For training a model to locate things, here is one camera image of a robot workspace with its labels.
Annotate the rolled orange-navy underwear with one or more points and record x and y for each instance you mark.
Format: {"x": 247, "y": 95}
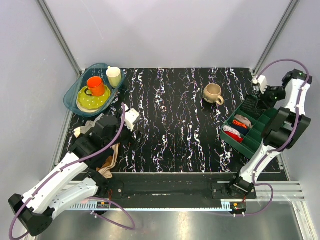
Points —
{"x": 239, "y": 124}

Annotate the beige ceramic mug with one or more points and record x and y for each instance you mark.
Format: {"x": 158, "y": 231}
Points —
{"x": 212, "y": 94}

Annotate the rolled red-white underwear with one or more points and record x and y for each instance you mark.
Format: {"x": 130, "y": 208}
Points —
{"x": 233, "y": 133}

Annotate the cream cup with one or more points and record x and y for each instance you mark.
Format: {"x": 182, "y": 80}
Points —
{"x": 114, "y": 76}

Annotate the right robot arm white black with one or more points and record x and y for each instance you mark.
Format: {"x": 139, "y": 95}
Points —
{"x": 269, "y": 121}

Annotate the yellow-green dotted plate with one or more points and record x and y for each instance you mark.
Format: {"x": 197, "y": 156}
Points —
{"x": 91, "y": 103}

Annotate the right aluminium corner post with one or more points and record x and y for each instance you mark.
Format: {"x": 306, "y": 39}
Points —
{"x": 289, "y": 11}

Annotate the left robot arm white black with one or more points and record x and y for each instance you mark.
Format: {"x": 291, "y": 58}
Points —
{"x": 84, "y": 172}

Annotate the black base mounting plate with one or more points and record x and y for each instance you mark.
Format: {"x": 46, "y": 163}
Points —
{"x": 171, "y": 203}

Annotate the teal plastic tub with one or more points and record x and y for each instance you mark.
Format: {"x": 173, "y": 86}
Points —
{"x": 98, "y": 69}

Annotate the left aluminium corner post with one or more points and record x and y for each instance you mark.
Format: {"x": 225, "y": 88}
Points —
{"x": 58, "y": 35}

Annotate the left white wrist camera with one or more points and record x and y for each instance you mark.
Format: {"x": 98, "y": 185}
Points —
{"x": 132, "y": 116}

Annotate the tan beige underwear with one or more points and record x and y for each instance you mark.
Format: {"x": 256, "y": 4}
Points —
{"x": 110, "y": 163}

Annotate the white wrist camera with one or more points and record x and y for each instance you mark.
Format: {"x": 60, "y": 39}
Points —
{"x": 132, "y": 116}
{"x": 260, "y": 84}

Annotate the orange mug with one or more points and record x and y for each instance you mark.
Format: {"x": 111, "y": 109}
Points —
{"x": 95, "y": 87}

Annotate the aluminium corner post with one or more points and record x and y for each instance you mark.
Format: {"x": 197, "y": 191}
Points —
{"x": 58, "y": 35}
{"x": 289, "y": 11}

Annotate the aluminium frame rail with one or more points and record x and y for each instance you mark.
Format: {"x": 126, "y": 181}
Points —
{"x": 287, "y": 191}

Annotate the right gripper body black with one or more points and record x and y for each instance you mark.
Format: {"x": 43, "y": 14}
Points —
{"x": 271, "y": 96}

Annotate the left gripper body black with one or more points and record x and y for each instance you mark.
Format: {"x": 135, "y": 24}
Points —
{"x": 126, "y": 138}

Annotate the black underwear in pile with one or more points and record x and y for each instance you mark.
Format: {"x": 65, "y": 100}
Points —
{"x": 99, "y": 160}

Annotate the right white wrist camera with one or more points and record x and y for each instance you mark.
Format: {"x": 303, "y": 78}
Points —
{"x": 260, "y": 84}

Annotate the green compartment organizer box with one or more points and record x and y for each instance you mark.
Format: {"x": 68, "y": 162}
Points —
{"x": 252, "y": 137}

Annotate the rolled pink-beige underwear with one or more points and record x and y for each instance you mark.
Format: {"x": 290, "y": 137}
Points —
{"x": 244, "y": 120}

